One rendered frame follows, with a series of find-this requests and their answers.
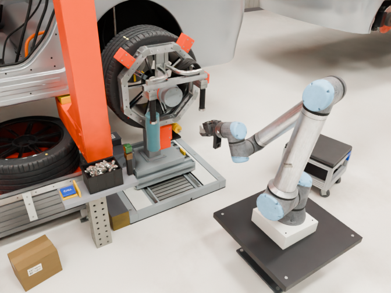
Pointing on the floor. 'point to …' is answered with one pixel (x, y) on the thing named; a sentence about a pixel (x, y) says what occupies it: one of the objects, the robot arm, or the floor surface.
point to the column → (99, 222)
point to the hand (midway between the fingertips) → (201, 133)
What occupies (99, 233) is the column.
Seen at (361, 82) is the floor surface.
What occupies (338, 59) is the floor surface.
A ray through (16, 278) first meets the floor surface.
